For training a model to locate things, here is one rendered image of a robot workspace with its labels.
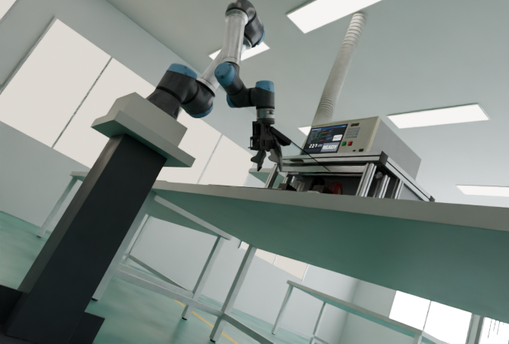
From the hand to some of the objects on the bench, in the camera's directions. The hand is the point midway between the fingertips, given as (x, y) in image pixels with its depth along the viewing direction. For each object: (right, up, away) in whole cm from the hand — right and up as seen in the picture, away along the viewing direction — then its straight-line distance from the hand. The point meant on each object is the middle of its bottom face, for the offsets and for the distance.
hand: (270, 171), depth 149 cm
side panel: (+52, -39, +10) cm, 65 cm away
